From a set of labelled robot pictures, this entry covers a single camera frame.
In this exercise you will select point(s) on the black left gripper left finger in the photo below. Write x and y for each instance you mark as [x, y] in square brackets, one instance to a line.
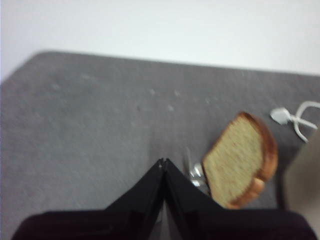
[105, 225]

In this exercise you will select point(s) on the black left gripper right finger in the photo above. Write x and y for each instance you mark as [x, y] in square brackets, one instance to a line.
[212, 225]

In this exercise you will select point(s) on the toasted bread slice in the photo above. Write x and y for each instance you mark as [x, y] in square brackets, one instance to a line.
[235, 160]

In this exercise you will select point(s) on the silver metal bread rack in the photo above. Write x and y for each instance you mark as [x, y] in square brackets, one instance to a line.
[196, 173]

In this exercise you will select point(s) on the cream toaster with chrome top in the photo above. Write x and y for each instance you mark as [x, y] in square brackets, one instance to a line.
[305, 175]

